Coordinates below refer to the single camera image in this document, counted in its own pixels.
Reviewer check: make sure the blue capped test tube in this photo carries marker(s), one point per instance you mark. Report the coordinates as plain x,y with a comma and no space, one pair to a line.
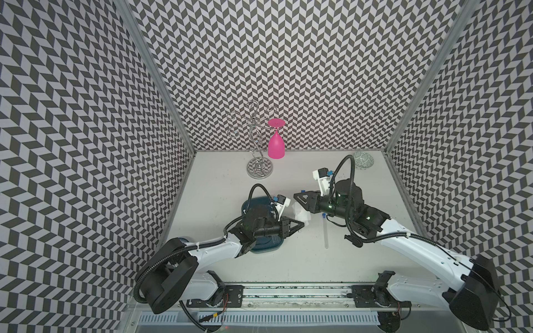
325,230

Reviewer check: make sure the teal plastic water tub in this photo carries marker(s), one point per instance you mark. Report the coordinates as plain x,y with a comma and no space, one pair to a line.
263,244

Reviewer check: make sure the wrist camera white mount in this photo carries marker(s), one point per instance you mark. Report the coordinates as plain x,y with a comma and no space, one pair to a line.
280,202
323,177

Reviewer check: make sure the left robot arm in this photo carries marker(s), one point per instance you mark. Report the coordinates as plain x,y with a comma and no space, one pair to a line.
180,271

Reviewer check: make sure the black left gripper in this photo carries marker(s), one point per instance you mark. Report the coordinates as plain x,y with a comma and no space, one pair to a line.
285,229

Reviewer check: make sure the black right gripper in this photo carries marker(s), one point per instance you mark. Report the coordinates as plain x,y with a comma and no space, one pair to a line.
312,207

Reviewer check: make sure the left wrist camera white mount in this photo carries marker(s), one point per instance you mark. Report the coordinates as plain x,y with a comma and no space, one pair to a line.
280,202

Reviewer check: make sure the patterned ceramic bowl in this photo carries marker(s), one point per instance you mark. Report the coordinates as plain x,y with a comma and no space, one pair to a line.
363,160

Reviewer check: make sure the pink plastic wine glass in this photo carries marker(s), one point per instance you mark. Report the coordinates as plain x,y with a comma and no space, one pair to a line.
276,146

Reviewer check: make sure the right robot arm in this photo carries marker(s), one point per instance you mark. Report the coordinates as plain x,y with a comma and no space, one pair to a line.
468,287

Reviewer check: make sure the chrome glass rack stand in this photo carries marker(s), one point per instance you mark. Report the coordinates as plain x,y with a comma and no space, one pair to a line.
259,166

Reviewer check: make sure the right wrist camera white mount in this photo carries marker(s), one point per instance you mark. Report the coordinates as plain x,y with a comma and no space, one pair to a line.
323,177

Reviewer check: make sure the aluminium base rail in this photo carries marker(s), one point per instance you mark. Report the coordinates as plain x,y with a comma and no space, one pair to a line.
305,295

